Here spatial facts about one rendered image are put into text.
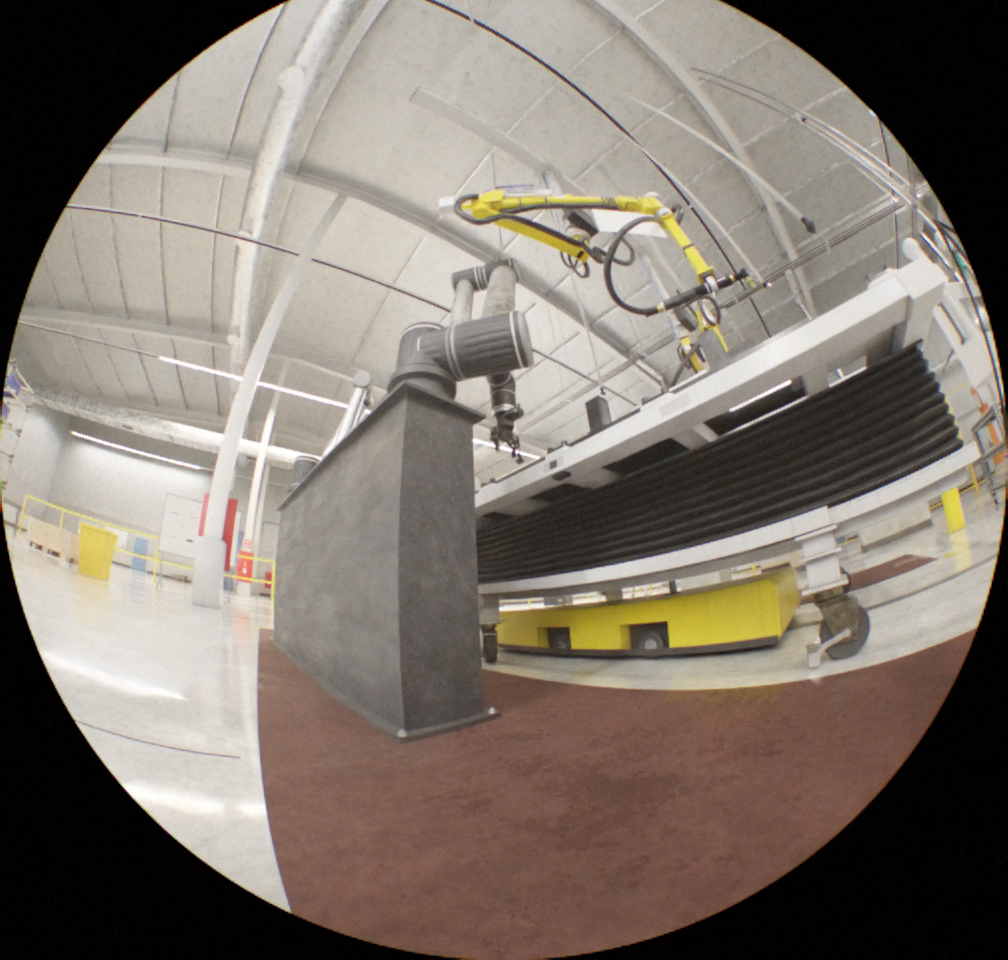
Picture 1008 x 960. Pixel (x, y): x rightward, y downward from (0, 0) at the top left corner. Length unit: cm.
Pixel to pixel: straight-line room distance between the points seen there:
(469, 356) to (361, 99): 965
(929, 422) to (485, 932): 137
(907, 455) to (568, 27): 991
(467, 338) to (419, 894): 123
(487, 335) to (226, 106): 1100
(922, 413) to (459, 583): 143
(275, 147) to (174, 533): 799
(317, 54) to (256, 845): 812
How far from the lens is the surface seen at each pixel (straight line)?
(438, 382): 113
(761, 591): 137
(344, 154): 1092
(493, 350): 112
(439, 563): 90
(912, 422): 125
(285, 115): 821
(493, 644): 187
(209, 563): 513
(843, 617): 110
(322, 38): 783
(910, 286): 109
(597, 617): 170
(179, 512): 845
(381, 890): 46
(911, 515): 595
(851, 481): 119
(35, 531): 848
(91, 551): 583
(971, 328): 363
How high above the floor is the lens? 34
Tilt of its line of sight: 23 degrees up
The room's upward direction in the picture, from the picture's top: 3 degrees counter-clockwise
